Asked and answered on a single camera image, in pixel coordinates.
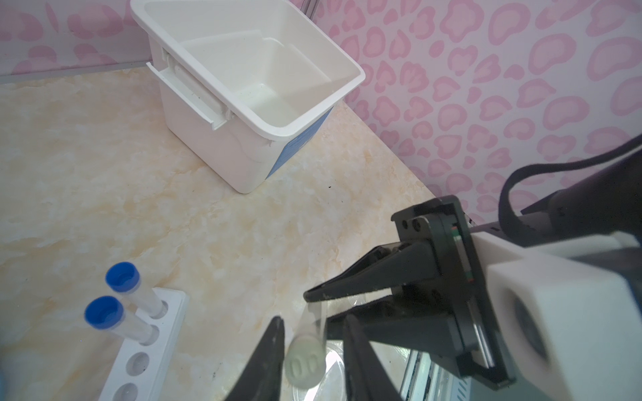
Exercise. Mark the clear petri dish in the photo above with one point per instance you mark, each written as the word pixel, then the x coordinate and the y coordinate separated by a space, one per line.
pixel 331 386

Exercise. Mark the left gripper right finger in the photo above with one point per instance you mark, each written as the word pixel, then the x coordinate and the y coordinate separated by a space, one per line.
pixel 365 377

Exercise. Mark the white-capped test tube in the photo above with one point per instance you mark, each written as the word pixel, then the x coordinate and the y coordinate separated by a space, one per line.
pixel 304 363

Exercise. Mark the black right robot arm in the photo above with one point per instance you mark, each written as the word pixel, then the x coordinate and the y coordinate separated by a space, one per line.
pixel 546 203

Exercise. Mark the blue-capped test tube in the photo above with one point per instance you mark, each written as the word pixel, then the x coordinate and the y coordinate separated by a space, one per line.
pixel 125 279
pixel 108 314

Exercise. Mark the white plastic storage bin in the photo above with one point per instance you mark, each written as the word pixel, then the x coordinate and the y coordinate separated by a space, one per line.
pixel 244 84

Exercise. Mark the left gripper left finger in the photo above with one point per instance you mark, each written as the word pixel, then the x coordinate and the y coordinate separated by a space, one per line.
pixel 261 378

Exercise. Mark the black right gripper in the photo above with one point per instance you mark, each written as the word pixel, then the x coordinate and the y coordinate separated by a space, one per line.
pixel 442 263

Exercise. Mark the white test tube rack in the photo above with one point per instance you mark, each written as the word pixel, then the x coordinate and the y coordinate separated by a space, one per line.
pixel 140 367

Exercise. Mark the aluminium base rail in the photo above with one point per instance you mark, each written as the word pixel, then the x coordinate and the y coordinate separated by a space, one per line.
pixel 426 381

